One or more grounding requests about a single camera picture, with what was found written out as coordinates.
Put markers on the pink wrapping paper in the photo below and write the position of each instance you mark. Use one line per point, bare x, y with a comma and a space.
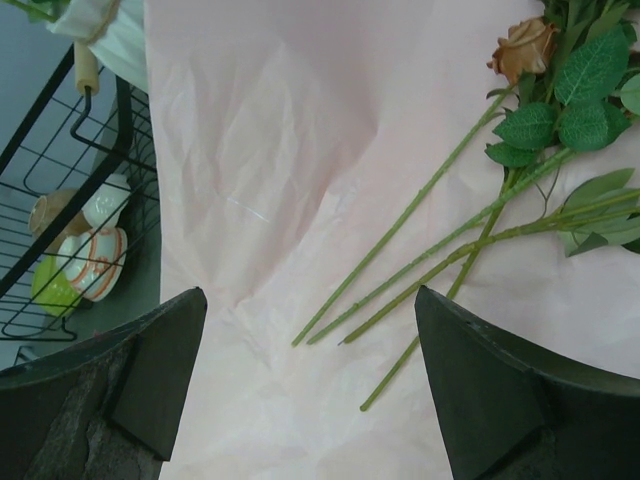
289, 136

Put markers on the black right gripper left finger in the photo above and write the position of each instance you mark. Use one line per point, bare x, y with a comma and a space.
108, 407

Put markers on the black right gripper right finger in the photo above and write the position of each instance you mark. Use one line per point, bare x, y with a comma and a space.
510, 409

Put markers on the black wire basket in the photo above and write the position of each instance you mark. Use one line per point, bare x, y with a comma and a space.
85, 125

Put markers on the mixed artificial flower bunch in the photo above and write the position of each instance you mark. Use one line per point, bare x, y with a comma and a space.
572, 87

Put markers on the white ceramic bowl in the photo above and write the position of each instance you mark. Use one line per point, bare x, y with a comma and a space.
104, 207

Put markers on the brown glass jar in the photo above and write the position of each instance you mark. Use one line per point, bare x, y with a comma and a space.
47, 208

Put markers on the white ribbed ceramic vase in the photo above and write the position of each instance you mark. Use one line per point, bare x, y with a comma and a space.
113, 31

